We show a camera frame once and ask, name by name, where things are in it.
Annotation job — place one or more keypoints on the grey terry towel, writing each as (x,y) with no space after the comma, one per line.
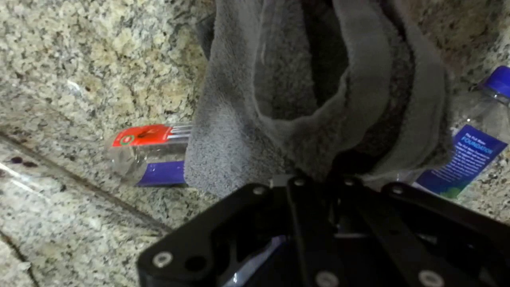
(239,132)

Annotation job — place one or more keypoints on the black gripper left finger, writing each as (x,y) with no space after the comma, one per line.
(223,232)

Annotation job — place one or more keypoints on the orange and blue packet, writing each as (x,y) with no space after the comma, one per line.
(140,135)

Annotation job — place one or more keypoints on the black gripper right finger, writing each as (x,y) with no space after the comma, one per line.
(424,239)

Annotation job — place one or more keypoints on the blue capped water bottle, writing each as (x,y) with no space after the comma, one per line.
(467,153)

